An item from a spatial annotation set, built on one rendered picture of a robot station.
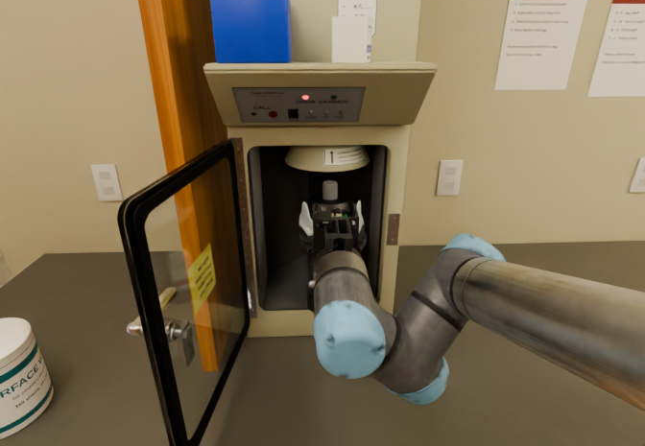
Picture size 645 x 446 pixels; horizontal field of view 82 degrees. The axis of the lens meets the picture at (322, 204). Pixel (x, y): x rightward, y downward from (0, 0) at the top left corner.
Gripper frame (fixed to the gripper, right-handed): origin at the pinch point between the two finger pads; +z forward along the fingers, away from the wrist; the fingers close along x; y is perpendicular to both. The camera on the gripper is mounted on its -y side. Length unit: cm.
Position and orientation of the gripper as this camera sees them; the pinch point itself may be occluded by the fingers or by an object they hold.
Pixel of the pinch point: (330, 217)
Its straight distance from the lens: 71.5
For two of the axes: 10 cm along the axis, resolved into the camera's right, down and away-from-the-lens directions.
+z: -0.4, -4.4, 9.0
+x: -10.0, 0.2, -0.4
